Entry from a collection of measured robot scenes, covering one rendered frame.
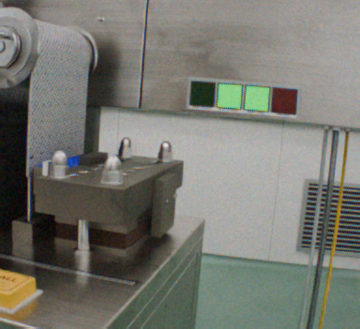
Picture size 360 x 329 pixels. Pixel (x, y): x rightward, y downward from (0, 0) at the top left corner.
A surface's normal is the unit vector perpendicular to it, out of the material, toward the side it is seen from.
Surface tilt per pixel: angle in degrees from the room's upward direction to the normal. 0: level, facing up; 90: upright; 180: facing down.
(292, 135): 90
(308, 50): 90
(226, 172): 90
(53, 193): 90
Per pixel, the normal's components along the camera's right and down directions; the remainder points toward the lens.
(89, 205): -0.25, 0.11
